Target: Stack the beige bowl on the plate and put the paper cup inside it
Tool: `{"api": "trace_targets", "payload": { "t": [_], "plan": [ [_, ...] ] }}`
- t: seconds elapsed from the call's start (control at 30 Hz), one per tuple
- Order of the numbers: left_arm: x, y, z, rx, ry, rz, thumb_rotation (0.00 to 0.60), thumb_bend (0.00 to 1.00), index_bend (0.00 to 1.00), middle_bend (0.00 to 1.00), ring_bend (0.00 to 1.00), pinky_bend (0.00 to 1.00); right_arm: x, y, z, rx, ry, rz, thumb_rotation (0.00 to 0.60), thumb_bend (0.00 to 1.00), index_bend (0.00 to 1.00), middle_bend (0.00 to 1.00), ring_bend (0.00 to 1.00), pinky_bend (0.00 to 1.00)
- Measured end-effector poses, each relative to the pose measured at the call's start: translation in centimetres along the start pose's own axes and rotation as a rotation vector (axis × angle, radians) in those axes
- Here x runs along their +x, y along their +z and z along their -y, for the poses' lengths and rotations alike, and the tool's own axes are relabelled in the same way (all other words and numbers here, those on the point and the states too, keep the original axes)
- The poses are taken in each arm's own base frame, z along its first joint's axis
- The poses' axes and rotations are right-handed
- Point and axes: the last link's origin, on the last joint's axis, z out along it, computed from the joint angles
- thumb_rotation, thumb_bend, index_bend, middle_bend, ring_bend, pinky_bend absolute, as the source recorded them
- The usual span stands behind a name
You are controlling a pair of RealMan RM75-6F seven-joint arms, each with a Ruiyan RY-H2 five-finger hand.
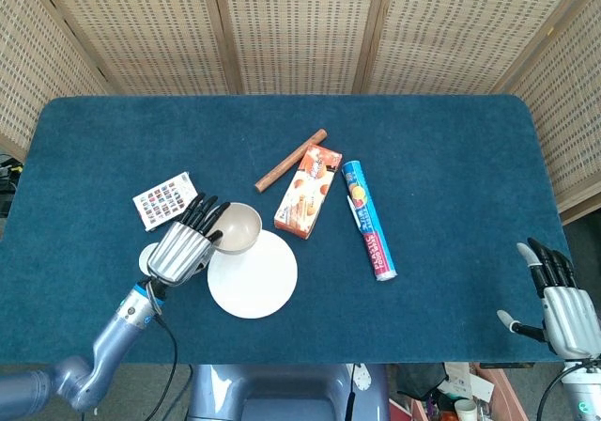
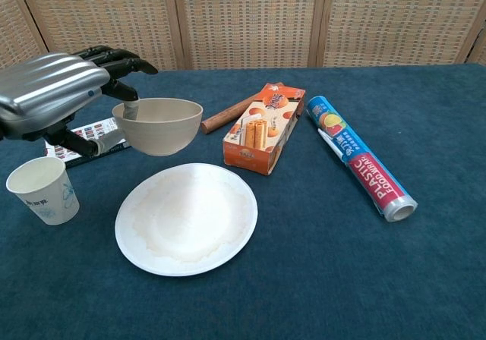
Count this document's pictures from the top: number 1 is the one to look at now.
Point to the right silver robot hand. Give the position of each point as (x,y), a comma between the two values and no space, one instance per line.
(570,317)

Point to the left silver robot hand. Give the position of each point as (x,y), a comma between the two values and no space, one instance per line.
(180,252)

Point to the white paper cup blue print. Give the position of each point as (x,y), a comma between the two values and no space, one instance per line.
(145,259)

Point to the beige bowl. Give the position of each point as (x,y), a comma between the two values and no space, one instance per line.
(239,228)

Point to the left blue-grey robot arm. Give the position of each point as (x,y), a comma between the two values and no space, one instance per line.
(112,341)

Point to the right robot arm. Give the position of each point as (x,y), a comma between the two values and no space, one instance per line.
(584,393)

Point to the white paper plate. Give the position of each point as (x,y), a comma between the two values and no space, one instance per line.
(256,285)

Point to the white box with picture grid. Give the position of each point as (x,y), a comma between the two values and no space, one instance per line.
(162,200)

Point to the pink box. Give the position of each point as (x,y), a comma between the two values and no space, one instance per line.
(509,397)

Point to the white papers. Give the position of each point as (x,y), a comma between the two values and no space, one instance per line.
(462,381)

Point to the brown wooden rolling pin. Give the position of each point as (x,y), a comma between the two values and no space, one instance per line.
(286,163)

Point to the orange snack box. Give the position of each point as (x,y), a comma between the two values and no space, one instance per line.
(307,191)

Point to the black bag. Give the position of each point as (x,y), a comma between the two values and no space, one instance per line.
(420,378)

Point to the blue-grey robot torso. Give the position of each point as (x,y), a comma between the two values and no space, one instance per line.
(282,393)

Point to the black equipment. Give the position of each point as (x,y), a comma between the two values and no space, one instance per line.
(7,176)

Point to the blue plastic food wrap roll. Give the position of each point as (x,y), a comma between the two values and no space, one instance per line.
(371,223)

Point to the teal table cloth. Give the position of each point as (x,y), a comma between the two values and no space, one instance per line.
(422,134)

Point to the woven folding screen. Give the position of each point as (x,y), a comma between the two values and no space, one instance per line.
(300,26)

